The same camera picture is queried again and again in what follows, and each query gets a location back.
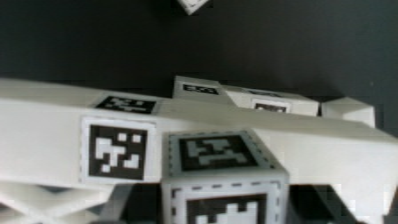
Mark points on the white tagged leg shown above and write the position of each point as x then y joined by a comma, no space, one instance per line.
224,182
348,109

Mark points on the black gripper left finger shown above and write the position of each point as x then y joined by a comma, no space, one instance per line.
133,205

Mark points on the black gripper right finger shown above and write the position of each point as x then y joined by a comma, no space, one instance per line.
316,207

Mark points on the white marker base sheet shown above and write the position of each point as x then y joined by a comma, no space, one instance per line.
192,5

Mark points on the white chair leg block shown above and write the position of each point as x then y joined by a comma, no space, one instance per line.
272,101

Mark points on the white chair back frame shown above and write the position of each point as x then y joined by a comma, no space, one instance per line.
92,139

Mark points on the white chair leg with tag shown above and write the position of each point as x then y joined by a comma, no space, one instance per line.
199,89

